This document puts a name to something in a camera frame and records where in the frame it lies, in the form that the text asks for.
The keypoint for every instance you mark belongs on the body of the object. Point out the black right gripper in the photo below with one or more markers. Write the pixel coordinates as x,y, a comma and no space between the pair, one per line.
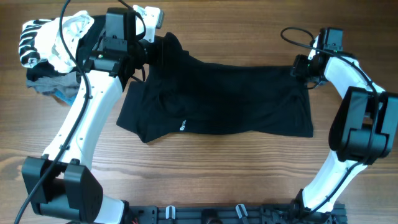
298,66

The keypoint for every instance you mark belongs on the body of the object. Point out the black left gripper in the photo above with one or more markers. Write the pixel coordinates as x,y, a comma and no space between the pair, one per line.
158,58

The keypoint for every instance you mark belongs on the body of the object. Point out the black t-shirt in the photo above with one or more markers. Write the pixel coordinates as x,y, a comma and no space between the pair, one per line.
183,94

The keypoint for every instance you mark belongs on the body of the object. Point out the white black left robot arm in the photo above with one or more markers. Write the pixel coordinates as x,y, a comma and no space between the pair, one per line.
59,183

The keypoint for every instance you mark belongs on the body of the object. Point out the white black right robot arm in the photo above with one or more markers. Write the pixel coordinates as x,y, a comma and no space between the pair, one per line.
362,131

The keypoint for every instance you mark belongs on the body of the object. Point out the grey folded garment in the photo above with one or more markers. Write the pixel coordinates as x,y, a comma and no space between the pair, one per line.
67,84

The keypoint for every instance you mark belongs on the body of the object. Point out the white lace garment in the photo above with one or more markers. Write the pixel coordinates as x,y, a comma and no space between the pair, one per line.
57,45

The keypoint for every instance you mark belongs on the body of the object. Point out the black folded garment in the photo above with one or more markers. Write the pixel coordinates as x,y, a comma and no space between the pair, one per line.
85,46

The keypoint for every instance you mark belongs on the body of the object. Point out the black white striped garment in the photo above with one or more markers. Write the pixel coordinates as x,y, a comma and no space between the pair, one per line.
35,41

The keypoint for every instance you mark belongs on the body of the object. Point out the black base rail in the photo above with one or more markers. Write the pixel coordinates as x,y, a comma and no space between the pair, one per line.
264,214

